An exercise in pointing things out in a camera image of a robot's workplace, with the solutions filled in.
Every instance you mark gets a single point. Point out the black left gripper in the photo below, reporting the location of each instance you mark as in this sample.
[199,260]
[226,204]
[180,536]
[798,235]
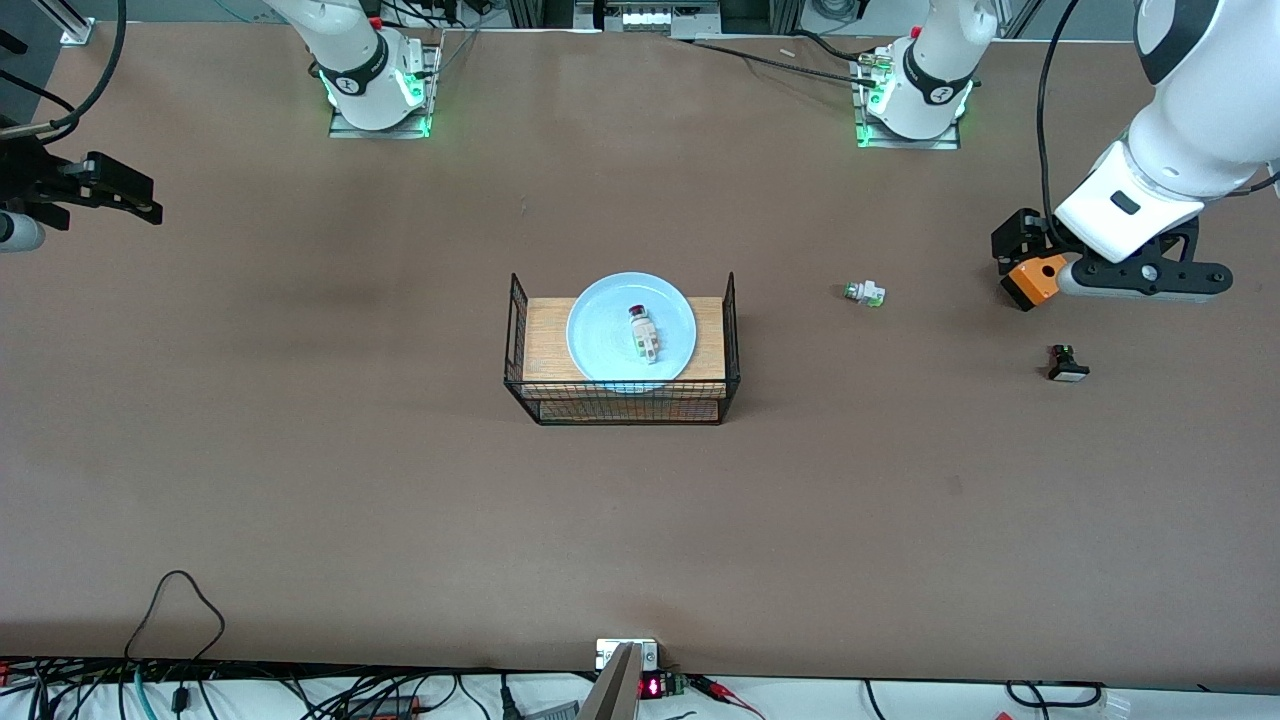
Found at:
[1018,238]

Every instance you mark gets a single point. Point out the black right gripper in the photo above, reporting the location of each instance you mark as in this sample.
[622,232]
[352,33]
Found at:
[30,175]

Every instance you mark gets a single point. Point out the red push button switch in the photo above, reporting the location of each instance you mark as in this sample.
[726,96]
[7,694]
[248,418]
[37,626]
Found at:
[645,335]

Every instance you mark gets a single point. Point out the light blue round plate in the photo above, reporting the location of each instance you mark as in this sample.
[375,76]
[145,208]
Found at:
[600,340]

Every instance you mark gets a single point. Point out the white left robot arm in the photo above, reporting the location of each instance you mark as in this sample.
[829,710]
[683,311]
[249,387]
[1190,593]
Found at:
[1200,120]

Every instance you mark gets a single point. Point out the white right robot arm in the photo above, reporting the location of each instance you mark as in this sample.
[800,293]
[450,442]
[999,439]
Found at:
[350,50]

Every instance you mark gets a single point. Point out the black square white-capped button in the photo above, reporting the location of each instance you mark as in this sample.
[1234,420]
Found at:
[1068,372]

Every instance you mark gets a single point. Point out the white green small connector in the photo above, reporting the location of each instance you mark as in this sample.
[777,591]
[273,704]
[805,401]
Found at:
[866,294]

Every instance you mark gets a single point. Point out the wooden board shelf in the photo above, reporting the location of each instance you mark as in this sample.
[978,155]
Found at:
[545,340]

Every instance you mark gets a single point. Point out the lit white panel device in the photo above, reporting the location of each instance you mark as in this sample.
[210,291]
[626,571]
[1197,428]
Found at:
[650,18]

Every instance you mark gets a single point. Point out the red clip lead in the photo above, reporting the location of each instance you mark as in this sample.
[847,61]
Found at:
[725,690]

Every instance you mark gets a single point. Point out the black power adapter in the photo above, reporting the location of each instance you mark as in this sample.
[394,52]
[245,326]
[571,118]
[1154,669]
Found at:
[385,708]

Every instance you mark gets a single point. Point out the red digit display module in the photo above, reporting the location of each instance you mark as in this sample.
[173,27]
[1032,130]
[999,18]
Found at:
[652,687]

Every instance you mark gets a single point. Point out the small white box device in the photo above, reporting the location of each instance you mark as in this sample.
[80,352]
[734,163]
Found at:
[608,655]

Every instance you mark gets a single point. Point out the orange button enclosure box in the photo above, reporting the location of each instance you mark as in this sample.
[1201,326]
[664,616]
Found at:
[1030,290]

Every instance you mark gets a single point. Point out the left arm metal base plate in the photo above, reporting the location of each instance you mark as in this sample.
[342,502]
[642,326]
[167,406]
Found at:
[910,143]

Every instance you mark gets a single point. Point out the aluminium frame profile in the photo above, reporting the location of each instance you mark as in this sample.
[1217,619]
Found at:
[75,25]

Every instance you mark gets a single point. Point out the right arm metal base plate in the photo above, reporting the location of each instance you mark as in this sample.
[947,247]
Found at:
[380,132]

